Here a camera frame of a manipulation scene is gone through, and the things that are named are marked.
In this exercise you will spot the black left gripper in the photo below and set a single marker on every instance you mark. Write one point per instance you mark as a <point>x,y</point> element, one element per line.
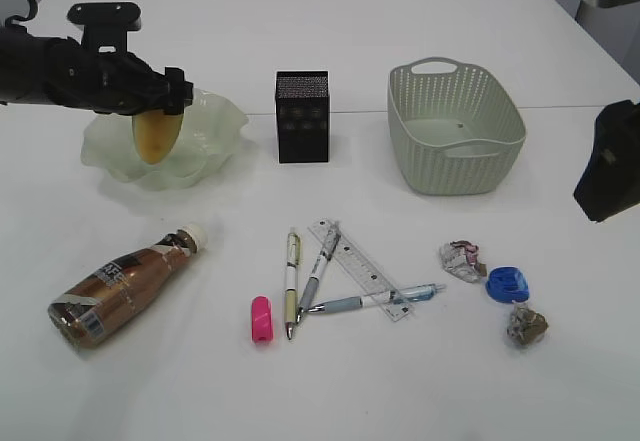
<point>111,82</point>

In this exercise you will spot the golden sugared bread roll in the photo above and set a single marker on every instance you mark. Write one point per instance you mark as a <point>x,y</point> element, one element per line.
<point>155,134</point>

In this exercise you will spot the white pink paper ball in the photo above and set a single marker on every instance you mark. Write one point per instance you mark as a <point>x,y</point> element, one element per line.
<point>461,260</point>

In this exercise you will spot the brown paper ball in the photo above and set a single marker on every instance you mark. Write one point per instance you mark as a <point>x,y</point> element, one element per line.
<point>525,326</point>

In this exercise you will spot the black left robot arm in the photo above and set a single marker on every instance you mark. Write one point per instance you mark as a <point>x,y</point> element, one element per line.
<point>22,68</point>

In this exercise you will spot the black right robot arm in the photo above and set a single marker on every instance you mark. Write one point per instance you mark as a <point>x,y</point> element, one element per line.
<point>610,182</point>

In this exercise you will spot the pale green wavy glass plate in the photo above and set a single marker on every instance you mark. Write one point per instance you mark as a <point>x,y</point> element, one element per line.
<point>210,133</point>

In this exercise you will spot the black square pen holder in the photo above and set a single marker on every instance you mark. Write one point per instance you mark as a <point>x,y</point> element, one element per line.
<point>302,108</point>

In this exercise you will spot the white and beige pen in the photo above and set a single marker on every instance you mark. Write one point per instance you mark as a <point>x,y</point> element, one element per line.
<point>291,278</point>

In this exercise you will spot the grey grip patterned pen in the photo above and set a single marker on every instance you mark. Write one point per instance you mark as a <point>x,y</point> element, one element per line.
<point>326,253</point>

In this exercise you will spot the blue grey retractable pen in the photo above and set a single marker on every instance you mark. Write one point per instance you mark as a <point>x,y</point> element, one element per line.
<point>391,297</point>

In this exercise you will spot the grey-green woven plastic basket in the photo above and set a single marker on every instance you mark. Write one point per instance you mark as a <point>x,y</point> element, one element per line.
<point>454,128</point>

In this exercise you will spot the pink highlighter cap eraser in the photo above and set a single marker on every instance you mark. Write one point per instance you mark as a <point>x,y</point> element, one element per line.
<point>262,330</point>

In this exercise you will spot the brown coffee drink bottle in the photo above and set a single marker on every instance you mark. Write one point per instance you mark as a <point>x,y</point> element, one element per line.
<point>98,306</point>

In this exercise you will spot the clear plastic ruler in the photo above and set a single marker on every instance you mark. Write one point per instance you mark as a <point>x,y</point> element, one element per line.
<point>370,278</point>

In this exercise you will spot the blue correction tape dispenser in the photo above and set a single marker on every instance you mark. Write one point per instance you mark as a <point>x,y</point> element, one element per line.
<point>507,285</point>

